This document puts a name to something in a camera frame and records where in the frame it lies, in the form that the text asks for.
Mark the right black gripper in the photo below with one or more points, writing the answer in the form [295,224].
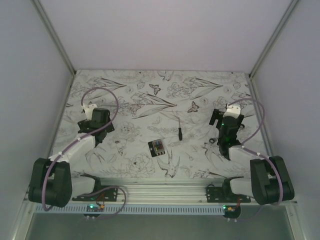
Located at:
[216,115]

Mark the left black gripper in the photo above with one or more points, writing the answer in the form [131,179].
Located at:
[84,123]

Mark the black handled screwdriver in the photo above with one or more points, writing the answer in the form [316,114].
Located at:
[180,134]

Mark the clear plastic fuse box cover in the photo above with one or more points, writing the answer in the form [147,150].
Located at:
[158,146]

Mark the black fuse box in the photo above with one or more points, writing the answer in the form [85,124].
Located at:
[153,154]

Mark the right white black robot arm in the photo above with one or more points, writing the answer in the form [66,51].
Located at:
[265,178]

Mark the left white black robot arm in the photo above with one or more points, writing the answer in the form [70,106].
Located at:
[60,165]

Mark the floral patterned mat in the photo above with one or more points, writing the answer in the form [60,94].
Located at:
[146,105]

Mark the left controller board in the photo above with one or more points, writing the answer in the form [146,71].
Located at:
[93,211]

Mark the controller board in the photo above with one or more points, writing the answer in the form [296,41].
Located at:
[232,212]
[93,211]

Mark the right controller board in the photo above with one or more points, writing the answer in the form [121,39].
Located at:
[232,212]

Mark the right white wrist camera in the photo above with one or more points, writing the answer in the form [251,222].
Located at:
[232,110]

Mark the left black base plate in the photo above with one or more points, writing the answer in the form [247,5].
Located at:
[101,194]

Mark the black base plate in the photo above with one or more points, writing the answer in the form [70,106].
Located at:
[101,194]
[215,195]

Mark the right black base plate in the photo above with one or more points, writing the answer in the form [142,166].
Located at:
[215,195]

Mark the aluminium rail base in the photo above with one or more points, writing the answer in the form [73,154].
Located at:
[160,191]

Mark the white slotted cable duct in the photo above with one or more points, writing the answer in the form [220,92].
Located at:
[149,209]

